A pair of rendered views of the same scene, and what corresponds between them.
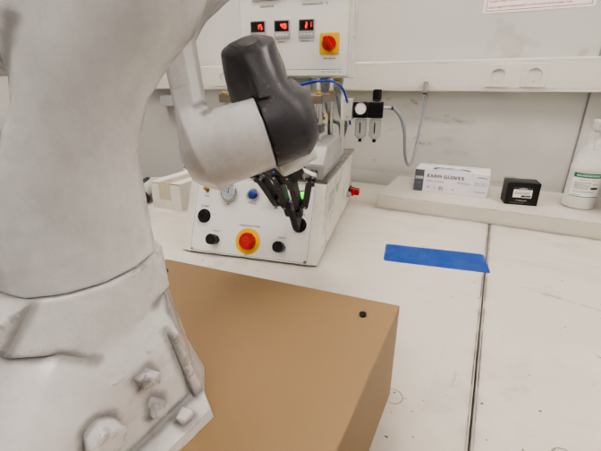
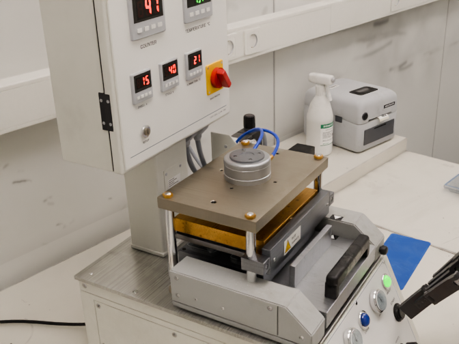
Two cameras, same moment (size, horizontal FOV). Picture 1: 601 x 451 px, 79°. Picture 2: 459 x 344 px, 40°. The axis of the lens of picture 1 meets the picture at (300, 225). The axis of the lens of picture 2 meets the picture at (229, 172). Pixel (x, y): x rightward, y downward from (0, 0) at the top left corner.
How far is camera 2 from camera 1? 1.34 m
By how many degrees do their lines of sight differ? 67
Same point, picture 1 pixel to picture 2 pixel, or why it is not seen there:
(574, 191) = (324, 140)
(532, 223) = (338, 185)
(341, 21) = (221, 44)
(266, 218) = (382, 333)
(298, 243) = (406, 332)
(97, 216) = not seen: outside the picture
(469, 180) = not seen: hidden behind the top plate
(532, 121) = (245, 84)
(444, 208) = not seen: hidden behind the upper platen
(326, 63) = (213, 104)
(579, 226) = (358, 170)
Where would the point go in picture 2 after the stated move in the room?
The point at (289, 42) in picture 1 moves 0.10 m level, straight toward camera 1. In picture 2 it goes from (177, 91) to (234, 93)
